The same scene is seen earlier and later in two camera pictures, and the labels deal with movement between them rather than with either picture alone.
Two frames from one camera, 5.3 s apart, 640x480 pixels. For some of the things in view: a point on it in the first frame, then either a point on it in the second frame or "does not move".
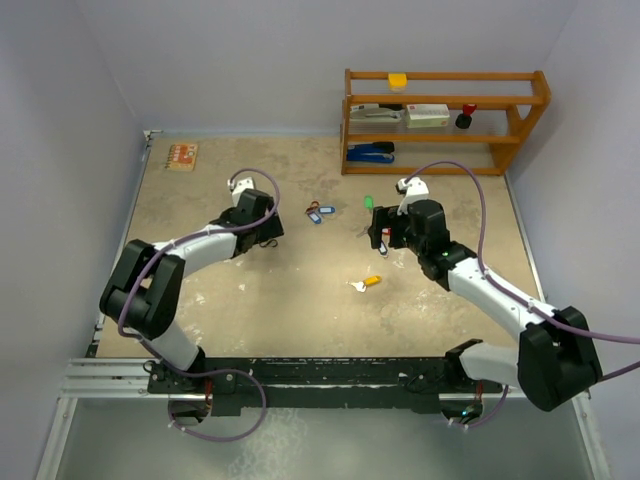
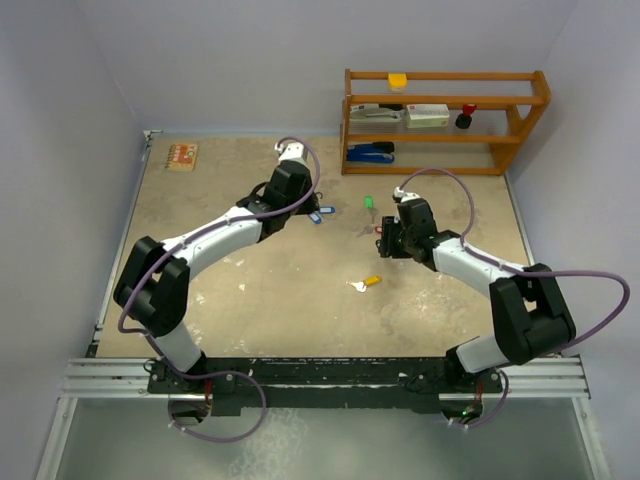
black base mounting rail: [316, 386] does not move
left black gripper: [270, 229] to [308, 207]
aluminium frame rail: [106, 378] does not move
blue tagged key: [315, 219] does not move
